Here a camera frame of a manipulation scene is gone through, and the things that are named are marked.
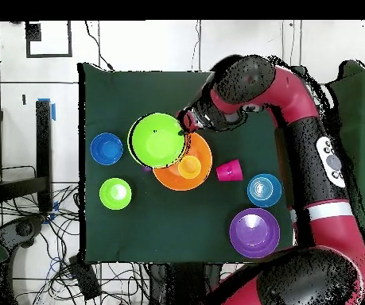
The large orange bowl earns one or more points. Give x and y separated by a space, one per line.
201 149

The large green bowl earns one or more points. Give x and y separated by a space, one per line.
158 139

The red cup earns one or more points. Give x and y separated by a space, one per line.
229 171

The purple cup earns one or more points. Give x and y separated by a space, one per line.
146 169

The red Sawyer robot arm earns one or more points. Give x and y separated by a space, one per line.
309 152

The dark blue bowl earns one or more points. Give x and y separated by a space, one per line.
106 149

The light blue bowl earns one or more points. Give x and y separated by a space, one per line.
264 190

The small green bowl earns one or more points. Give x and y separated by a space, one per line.
115 193

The dark green table cloth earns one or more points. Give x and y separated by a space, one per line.
137 228

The large purple bowl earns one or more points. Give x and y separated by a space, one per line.
254 233

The black power brick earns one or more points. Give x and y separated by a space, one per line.
85 279

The black wheeled base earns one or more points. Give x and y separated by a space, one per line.
20 229

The black post with blue tape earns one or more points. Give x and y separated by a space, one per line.
43 152

